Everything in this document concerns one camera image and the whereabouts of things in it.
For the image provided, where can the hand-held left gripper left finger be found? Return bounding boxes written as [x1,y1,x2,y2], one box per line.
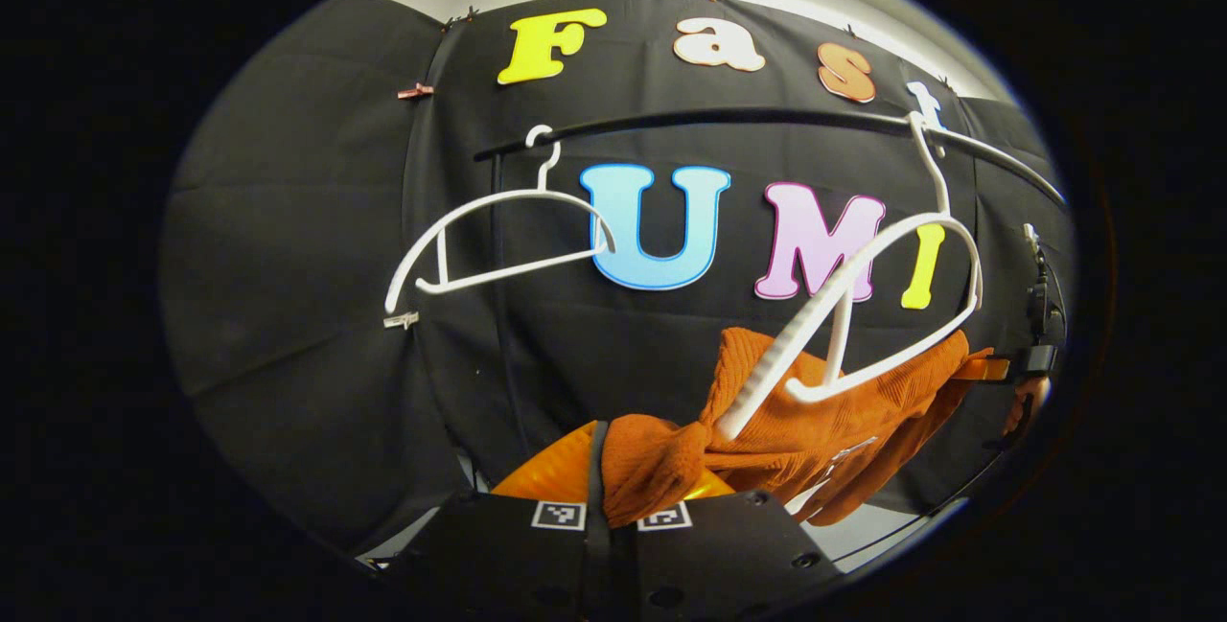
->
[383,419,612,622]

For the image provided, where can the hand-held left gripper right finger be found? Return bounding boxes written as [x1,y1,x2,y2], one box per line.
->
[611,469,849,622]

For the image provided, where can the orange corduroy jacket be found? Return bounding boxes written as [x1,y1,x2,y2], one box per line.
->
[602,327,995,529]

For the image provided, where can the white plastic clothes hanger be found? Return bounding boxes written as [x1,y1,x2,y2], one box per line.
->
[383,124,616,316]
[714,112,985,442]

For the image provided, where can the black backdrop cloth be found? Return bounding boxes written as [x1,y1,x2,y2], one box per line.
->
[158,0,1079,556]

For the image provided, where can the black clothes rail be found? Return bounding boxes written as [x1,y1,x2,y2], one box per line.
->
[473,106,1067,206]

